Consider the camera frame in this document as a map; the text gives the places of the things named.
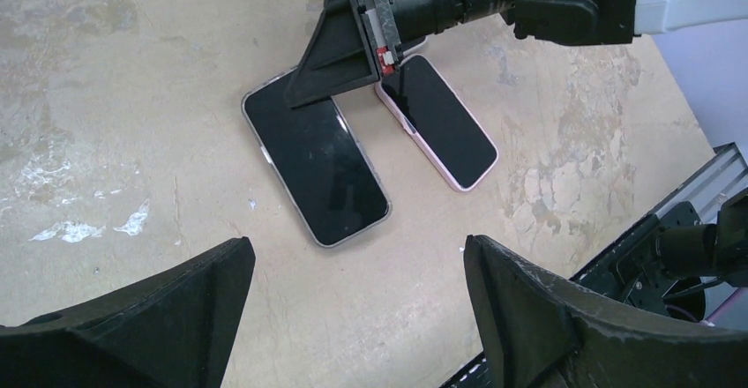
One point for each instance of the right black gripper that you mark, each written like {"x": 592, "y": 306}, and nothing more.
{"x": 354, "y": 43}

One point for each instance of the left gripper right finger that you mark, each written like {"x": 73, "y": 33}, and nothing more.
{"x": 541, "y": 330}

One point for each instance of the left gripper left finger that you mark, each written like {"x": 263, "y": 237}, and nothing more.
{"x": 173, "y": 329}

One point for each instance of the black phone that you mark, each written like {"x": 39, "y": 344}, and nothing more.
{"x": 437, "y": 120}

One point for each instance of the black phone face down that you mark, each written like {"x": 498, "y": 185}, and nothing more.
{"x": 318, "y": 163}

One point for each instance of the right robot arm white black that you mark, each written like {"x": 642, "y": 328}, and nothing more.
{"x": 570, "y": 23}

